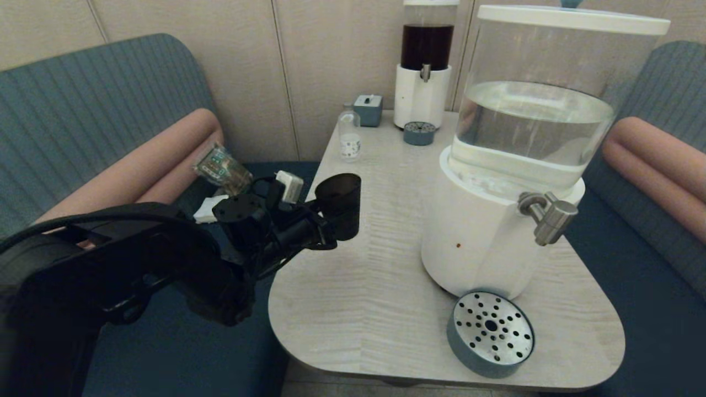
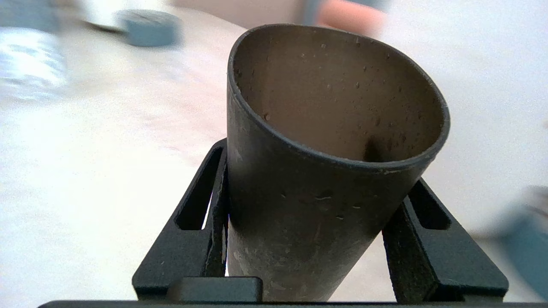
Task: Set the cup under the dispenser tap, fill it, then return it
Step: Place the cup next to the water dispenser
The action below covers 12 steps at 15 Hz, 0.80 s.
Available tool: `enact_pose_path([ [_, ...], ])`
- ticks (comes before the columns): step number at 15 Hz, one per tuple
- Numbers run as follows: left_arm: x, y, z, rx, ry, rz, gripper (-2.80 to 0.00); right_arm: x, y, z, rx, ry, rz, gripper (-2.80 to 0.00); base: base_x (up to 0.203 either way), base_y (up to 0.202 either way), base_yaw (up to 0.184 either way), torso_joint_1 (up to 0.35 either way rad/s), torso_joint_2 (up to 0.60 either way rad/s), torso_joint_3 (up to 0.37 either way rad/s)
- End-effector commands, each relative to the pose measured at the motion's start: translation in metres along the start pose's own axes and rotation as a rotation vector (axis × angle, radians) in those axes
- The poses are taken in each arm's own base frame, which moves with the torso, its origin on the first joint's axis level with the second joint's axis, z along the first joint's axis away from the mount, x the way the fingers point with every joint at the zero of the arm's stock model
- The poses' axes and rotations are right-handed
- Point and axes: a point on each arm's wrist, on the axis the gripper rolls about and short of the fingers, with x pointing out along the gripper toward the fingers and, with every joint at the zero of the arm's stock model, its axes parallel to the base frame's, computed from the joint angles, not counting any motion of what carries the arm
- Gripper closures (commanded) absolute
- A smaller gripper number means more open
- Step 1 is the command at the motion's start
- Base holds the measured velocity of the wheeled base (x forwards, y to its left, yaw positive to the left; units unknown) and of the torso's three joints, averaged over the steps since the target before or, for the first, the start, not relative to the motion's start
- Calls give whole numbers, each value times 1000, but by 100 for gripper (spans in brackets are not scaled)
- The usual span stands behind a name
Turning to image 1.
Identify long pink bolster cushion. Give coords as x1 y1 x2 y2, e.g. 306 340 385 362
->
33 108 225 224

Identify black left camera cable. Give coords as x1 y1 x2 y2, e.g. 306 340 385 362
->
249 175 278 197

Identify small dark drink dispenser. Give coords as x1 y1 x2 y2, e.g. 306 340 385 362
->
393 0 459 132

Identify teal bench beside water dispenser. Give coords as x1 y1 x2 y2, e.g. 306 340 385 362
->
563 40 706 397

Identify silver metal dispenser tap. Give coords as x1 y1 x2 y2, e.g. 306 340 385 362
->
517 191 580 247

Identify blue-grey napkin box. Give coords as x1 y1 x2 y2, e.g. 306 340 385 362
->
353 94 383 128

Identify black tapered cup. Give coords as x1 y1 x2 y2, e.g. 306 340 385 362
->
315 173 362 242

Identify small blue-grey drip tray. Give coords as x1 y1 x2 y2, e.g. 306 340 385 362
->
403 121 436 147

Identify small clear plastic bottle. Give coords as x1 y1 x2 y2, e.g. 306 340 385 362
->
338 103 362 163

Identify teal bench with snack packet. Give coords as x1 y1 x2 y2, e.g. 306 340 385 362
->
0 33 320 397

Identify large white water dispenser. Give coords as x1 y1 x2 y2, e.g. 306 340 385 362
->
420 4 672 302

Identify white folded napkins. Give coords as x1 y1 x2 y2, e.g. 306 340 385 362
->
193 195 230 224

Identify large blue-grey perforated drip tray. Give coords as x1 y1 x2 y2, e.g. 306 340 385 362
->
446 291 535 379

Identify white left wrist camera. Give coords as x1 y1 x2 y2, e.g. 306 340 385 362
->
274 170 305 205

